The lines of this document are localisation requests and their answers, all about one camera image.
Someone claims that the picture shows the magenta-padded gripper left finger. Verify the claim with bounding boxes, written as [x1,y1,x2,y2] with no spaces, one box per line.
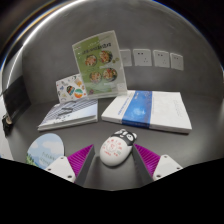
[44,143,97,187]

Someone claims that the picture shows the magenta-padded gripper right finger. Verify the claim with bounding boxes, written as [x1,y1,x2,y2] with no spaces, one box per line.
[131,143,184,186]

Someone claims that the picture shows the white panda-print computer mouse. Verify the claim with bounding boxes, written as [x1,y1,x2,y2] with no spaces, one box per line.
[99,128,138,168]

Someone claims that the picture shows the sky-print mouse pad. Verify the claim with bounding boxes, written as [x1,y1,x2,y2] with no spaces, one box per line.
[26,133,65,170]

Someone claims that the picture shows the grey and white book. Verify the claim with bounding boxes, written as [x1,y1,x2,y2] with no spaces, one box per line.
[37,98,99,132]

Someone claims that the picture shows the white book with blue band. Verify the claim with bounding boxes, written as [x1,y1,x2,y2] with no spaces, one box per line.
[100,89,193,135]

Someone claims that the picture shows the white card with colourful stickers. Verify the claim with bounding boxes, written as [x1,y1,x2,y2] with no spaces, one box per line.
[55,73,88,104]

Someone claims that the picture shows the black flat panel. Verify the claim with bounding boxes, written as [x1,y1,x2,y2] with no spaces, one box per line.
[2,75,32,124]

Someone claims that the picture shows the acrylic stand with green menu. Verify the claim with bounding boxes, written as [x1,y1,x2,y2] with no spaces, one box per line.
[71,30,128,100]

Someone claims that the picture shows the white wall socket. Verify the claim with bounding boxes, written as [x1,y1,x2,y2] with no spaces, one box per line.
[170,52,185,71]
[152,49,171,69]
[119,48,133,68]
[132,48,153,67]

